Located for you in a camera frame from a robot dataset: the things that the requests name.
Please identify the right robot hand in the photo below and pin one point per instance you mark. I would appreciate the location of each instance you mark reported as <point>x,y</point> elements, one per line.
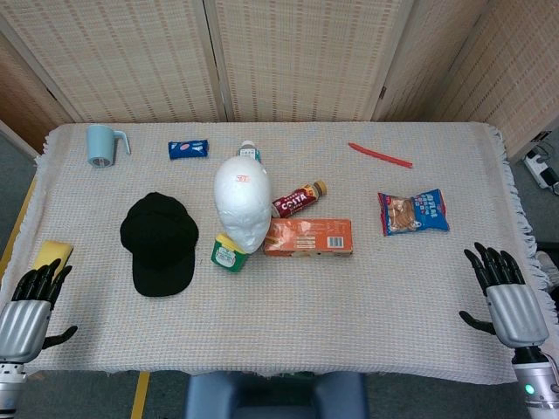
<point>515,314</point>

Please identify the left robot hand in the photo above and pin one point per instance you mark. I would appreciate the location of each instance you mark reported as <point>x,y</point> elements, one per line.
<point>27,320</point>

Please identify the black baseball cap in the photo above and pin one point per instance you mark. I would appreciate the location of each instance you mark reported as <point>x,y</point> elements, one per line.
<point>158,244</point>

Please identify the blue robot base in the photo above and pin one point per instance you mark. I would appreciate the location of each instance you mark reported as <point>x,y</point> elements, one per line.
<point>277,395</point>

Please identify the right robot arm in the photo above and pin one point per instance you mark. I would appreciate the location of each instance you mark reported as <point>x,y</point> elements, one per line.
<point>536,382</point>

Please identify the white foam mannequin head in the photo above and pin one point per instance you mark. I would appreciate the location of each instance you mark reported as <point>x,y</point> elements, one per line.
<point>243,203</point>

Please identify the yellow sponge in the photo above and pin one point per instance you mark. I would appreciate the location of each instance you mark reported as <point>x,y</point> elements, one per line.
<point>52,254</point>

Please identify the blue red biscuit bag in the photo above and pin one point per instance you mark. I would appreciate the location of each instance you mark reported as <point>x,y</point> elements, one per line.
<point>413,211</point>

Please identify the white power strip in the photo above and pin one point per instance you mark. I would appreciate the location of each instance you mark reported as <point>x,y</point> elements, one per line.
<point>541,168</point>

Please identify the light blue plastic mug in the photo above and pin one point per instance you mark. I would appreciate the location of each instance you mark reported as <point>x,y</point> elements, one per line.
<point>101,145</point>

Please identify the red plastic stick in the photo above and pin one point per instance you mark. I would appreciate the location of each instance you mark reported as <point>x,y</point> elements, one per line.
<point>380,154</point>

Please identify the green yellow-lidded jar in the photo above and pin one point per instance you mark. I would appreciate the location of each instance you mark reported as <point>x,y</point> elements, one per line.
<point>228,255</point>

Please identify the orange biscuit box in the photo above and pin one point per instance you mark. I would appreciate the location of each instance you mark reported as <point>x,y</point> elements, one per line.
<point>308,238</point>

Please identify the white woven tablecloth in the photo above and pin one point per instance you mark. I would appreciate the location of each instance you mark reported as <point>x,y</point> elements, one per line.
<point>279,305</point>

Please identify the blue cookie packet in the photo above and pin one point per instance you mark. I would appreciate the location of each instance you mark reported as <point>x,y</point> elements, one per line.
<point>188,149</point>

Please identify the Costa coffee bottle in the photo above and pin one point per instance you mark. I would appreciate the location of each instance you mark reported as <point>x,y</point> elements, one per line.
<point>299,199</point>

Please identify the clear plastic water bottle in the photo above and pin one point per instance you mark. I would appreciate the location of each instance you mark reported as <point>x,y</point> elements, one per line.
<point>250,150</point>

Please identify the woven folding screen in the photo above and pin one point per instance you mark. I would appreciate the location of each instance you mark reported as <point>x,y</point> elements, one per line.
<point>279,57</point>

